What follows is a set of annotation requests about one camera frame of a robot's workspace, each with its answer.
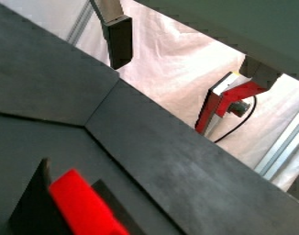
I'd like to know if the white cloth backdrop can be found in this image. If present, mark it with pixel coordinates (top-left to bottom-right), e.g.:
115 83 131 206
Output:
0 0 299 192

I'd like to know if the red double-square block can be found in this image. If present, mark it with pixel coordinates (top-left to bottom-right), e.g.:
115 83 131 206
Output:
50 169 130 235

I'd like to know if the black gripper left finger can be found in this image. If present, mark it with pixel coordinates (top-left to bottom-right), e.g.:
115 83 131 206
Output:
90 0 133 70

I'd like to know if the aluminium frame profile right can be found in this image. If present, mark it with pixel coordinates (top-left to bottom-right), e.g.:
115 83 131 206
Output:
254 112 299 181

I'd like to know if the black curved holder block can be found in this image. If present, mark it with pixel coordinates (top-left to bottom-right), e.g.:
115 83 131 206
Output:
9 159 146 235

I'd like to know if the black cable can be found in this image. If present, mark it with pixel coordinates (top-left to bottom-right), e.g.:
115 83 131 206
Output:
214 95 259 144

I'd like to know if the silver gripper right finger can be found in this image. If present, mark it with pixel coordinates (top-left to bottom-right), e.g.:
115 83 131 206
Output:
195 56 282 135

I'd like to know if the aluminium frame profile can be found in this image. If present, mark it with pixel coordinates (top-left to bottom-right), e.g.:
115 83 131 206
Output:
67 1 94 46
254 112 299 181

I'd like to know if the aluminium frame profile left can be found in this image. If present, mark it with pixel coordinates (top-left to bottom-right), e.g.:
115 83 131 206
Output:
67 1 94 46

